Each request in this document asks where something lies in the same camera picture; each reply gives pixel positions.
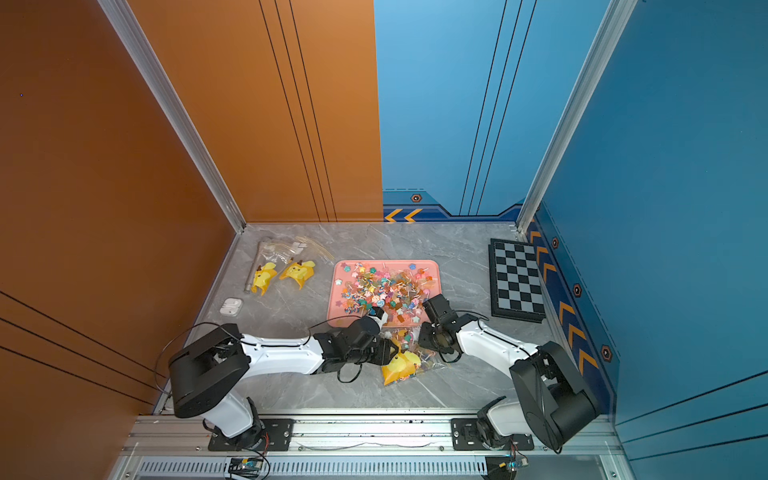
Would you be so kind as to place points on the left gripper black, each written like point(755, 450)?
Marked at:
point(386, 351)

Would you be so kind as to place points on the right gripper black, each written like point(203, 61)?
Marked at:
point(424, 328)

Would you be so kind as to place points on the yellow duck ziploc bag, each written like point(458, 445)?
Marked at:
point(410, 358)
point(277, 252)
point(301, 266)

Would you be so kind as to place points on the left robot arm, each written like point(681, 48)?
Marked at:
point(205, 374)

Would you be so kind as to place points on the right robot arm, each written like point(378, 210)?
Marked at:
point(553, 401)

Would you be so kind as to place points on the pink plastic tray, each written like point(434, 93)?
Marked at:
point(399, 287)

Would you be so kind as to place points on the black white chessboard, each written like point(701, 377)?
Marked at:
point(516, 290)

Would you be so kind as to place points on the white earbuds case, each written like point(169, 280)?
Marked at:
point(231, 307)

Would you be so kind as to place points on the silver microphone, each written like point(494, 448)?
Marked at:
point(257, 261)

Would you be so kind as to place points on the right green circuit board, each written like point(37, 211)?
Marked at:
point(501, 469)

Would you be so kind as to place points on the green circuit board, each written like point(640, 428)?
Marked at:
point(501, 469)
point(246, 468)

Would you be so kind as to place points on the left green circuit board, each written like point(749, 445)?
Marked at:
point(246, 468)

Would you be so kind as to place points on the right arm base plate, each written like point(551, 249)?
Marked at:
point(474, 434)

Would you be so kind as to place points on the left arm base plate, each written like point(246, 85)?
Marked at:
point(269, 435)

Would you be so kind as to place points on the aluminium front rail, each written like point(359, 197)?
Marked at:
point(409, 432)

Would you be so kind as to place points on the right aluminium corner post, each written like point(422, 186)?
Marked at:
point(609, 33)

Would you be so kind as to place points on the aluminium corner post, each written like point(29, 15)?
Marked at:
point(127, 27)
point(609, 33)

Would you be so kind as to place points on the left aluminium corner post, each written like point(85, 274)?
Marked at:
point(127, 27)

